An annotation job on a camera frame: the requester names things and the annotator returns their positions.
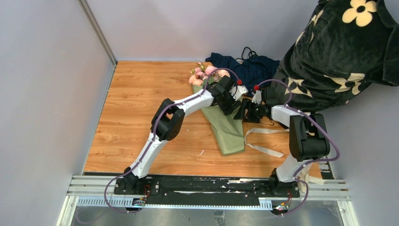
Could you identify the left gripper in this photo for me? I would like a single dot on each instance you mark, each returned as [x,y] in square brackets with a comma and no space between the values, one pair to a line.
[227,110]

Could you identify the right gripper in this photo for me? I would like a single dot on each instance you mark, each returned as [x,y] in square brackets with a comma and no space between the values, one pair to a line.
[240,115]

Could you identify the wrapping paper sheet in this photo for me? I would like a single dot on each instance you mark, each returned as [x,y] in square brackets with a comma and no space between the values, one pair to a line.
[227,131]

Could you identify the fake rose stem one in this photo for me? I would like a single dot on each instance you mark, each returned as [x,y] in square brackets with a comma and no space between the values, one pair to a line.
[222,73]

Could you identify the fake rose stem two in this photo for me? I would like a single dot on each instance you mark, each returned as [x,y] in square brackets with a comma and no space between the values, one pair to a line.
[194,80]

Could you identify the fake rose stem three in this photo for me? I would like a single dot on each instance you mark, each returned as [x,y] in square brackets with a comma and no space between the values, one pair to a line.
[205,71]

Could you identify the cream printed ribbon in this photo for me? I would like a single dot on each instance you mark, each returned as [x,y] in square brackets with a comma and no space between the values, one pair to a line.
[265,150]

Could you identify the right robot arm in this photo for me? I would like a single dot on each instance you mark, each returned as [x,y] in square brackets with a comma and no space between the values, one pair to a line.
[308,140]

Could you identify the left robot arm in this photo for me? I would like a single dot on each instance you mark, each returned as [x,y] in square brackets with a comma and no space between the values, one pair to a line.
[168,120]

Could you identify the navy blue cloth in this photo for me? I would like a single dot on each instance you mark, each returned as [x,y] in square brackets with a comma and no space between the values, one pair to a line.
[251,71]

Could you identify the black floral plush blanket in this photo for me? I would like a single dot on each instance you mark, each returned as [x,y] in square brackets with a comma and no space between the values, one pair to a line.
[346,46]

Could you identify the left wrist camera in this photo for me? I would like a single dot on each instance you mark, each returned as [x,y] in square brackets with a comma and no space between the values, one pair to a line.
[238,90]

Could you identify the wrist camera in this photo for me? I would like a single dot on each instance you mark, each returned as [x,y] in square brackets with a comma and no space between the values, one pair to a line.
[257,95]
[238,90]

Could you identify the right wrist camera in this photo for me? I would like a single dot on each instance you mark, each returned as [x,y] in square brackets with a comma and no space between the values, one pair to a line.
[257,95]

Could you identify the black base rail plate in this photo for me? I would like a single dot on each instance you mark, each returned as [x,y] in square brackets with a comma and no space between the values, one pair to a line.
[207,191]

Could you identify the aluminium frame post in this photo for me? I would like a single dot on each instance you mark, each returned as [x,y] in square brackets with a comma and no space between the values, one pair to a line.
[97,30]

